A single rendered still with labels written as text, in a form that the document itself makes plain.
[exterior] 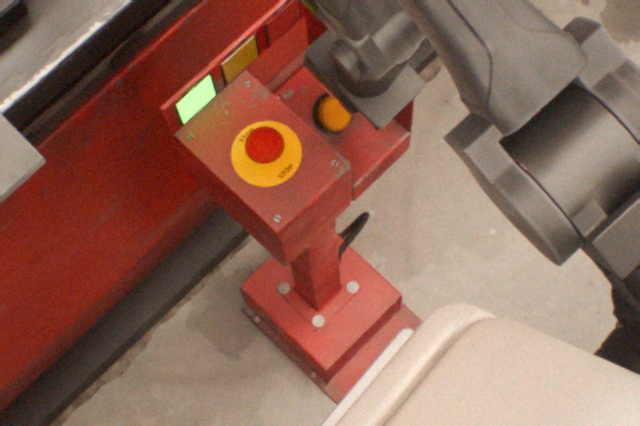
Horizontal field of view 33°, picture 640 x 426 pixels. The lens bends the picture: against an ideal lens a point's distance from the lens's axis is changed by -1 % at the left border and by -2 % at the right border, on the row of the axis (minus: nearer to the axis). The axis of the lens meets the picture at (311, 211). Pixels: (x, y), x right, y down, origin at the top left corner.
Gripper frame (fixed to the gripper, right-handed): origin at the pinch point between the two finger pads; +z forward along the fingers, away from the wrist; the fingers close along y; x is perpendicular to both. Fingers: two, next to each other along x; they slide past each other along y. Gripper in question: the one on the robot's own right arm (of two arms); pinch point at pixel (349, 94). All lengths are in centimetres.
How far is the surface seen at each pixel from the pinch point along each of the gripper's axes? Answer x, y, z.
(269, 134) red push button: 8.9, 2.5, -0.1
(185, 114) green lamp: 13.1, 10.1, 2.5
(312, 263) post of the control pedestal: 7.3, -10.0, 41.5
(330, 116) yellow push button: 0.8, 0.3, 7.7
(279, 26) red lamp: -0.3, 10.3, 1.8
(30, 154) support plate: 28.5, 13.0, -17.0
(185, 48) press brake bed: 5.7, 17.6, 13.4
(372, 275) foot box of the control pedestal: -3, -18, 66
